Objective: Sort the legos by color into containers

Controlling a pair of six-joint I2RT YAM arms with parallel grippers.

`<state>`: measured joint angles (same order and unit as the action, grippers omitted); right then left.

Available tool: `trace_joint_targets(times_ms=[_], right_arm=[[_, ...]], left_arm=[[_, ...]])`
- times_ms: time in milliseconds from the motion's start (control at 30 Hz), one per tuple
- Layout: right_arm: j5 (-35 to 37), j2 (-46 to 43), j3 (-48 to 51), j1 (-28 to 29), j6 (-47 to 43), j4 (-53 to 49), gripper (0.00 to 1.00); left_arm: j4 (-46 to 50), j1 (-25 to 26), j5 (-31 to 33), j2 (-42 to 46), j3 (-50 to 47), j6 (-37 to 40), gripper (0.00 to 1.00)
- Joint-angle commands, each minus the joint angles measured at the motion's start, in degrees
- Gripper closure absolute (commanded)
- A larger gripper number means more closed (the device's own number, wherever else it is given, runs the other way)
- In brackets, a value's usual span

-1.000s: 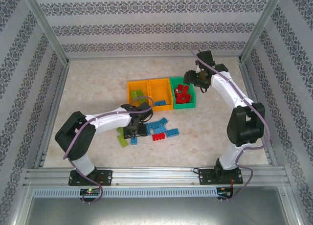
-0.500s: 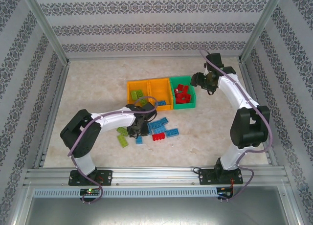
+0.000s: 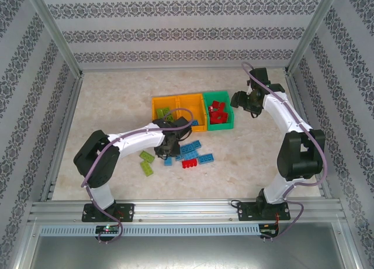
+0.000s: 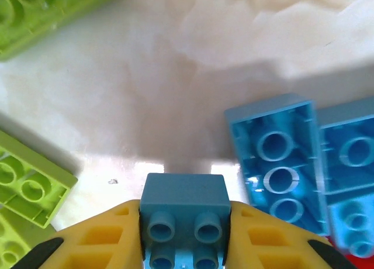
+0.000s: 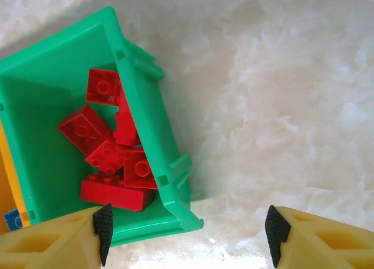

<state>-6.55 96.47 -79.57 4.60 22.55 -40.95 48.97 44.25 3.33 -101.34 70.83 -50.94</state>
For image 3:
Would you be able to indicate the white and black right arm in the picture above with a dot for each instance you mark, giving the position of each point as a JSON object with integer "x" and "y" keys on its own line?
{"x": 277, "y": 111}

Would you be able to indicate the small blue lego brick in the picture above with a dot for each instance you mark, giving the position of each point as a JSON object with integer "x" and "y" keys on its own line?
{"x": 197, "y": 144}

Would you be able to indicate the yellow plastic bin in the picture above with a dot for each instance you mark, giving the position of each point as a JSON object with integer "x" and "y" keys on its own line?
{"x": 173, "y": 103}
{"x": 190, "y": 105}

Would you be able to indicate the green lego brick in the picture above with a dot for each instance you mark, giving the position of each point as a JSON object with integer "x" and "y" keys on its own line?
{"x": 147, "y": 155}
{"x": 147, "y": 167}
{"x": 167, "y": 110}
{"x": 160, "y": 113}
{"x": 169, "y": 118}

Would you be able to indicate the green plastic bin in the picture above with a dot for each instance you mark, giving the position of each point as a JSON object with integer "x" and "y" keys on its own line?
{"x": 222, "y": 126}

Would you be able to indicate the right circuit board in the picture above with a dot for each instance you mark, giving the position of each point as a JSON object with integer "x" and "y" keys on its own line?
{"x": 270, "y": 230}

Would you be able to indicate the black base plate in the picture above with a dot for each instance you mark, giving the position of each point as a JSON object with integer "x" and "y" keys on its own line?
{"x": 245, "y": 212}
{"x": 128, "y": 212}

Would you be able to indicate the grey metal sheet panel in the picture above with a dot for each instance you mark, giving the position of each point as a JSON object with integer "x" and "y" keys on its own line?
{"x": 187, "y": 253}

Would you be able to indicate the small red lego brick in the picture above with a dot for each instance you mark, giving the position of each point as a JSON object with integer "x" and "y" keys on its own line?
{"x": 214, "y": 117}

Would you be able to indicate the aluminium corner post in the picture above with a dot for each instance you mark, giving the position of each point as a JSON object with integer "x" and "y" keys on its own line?
{"x": 55, "y": 32}
{"x": 314, "y": 29}

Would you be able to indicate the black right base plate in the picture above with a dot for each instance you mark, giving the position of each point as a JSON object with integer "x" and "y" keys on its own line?
{"x": 245, "y": 212}

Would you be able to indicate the circuit board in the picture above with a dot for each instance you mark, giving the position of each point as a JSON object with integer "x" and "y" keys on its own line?
{"x": 270, "y": 230}
{"x": 107, "y": 229}

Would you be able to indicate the aluminium front rail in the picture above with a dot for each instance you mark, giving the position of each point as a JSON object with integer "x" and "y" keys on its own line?
{"x": 187, "y": 210}

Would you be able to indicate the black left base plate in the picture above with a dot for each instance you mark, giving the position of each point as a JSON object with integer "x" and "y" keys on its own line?
{"x": 128, "y": 212}

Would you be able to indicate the aluminium side rail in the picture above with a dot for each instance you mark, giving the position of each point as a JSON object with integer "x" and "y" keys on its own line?
{"x": 304, "y": 117}
{"x": 62, "y": 134}

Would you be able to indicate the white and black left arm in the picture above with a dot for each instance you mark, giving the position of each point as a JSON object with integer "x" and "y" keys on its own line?
{"x": 137, "y": 137}

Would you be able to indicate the left circuit board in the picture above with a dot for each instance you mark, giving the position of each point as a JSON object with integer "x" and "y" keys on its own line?
{"x": 107, "y": 229}

